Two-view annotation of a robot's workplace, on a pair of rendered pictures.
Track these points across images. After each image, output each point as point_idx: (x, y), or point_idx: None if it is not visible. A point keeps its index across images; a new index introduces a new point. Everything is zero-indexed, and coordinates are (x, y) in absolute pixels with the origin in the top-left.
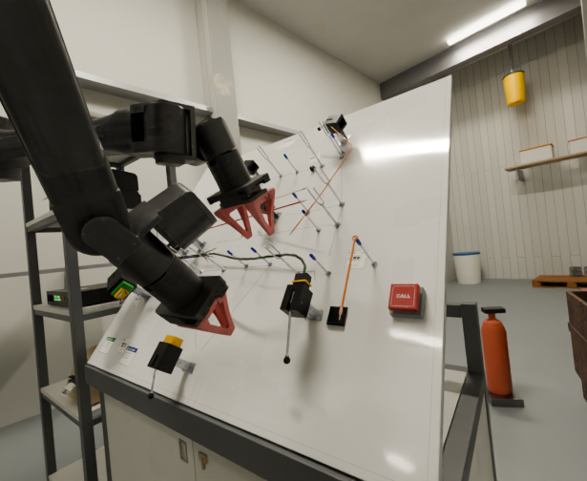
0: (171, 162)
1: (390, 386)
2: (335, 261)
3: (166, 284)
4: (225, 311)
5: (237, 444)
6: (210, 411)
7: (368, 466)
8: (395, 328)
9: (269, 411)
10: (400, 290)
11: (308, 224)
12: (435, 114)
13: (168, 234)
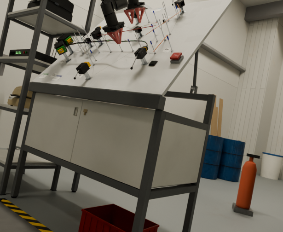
0: None
1: (162, 76)
2: (159, 50)
3: (111, 16)
4: (120, 35)
5: (105, 93)
6: (96, 87)
7: (147, 90)
8: (170, 65)
9: (120, 84)
10: (175, 54)
11: (153, 39)
12: (219, 9)
13: (116, 2)
